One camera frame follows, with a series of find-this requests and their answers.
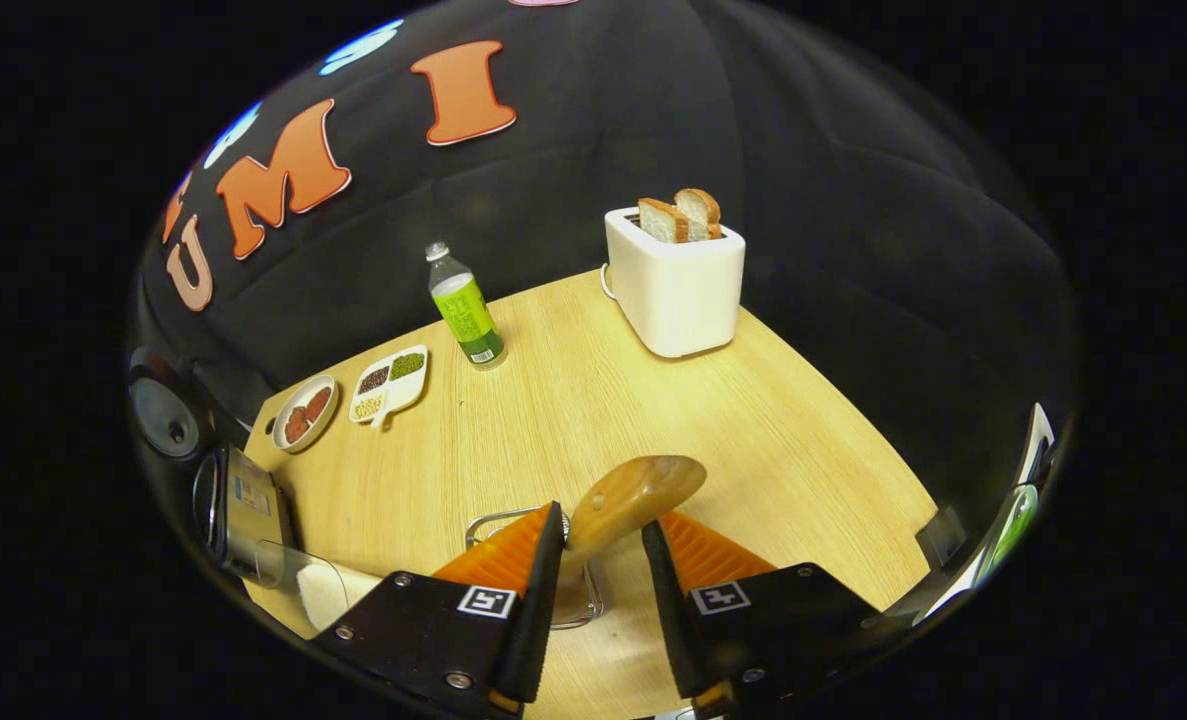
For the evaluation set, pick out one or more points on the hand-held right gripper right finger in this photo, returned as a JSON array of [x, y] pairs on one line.
[[668, 620]]

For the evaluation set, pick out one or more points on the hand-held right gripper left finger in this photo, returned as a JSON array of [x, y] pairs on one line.
[[533, 630]]

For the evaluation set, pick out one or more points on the wooden spoon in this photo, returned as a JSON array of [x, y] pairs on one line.
[[638, 495]]

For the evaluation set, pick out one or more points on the white rice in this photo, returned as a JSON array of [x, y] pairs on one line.
[[328, 595]]

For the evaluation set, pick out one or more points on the clear rice bowl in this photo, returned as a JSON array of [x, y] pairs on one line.
[[278, 565]]

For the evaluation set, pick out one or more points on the white divided bean dish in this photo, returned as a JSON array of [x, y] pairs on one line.
[[393, 385]]

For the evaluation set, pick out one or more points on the red meat piece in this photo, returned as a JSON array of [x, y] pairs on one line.
[[296, 425], [318, 403]]

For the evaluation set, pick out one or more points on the round white plate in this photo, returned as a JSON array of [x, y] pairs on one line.
[[281, 438]]

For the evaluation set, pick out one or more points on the white toaster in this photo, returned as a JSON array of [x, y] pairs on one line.
[[678, 295]]

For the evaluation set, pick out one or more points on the green label plastic bottle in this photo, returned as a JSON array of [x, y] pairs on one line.
[[468, 310]]

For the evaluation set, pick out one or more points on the bread slice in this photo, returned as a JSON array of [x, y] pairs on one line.
[[703, 210], [661, 222]]

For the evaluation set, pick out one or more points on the black backdrop cloth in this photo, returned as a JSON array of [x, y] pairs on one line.
[[803, 130]]

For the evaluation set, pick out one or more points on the grey metal table bracket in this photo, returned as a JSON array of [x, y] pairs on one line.
[[941, 538]]

